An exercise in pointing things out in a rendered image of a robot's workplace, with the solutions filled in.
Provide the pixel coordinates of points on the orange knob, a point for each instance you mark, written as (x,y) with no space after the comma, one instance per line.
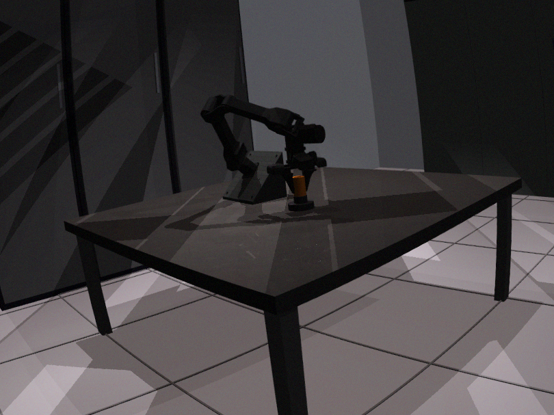
(299,186)

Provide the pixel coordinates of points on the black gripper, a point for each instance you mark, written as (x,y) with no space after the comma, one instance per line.
(285,170)

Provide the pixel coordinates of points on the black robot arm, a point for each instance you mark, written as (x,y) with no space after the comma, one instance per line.
(276,119)

